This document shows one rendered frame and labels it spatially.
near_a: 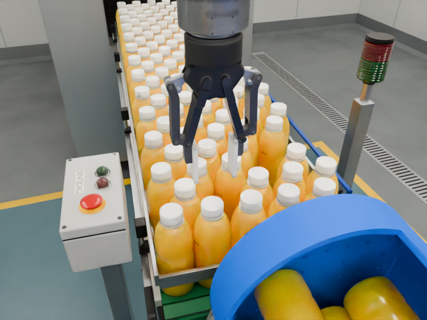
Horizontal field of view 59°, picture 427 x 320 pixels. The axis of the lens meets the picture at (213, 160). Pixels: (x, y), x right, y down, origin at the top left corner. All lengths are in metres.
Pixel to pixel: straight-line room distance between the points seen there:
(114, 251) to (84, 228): 0.07
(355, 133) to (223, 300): 0.67
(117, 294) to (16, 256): 1.39
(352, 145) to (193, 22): 0.69
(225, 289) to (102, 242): 0.26
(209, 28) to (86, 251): 0.40
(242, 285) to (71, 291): 1.59
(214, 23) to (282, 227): 0.24
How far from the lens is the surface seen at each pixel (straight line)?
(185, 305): 0.76
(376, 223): 0.46
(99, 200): 0.65
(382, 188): 2.61
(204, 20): 0.46
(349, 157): 1.08
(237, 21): 0.47
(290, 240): 0.42
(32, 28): 4.68
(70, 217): 0.65
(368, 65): 0.96
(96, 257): 0.68
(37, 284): 2.07
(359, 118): 1.02
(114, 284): 0.87
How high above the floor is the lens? 1.53
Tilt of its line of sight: 35 degrees down
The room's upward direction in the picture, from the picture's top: straight up
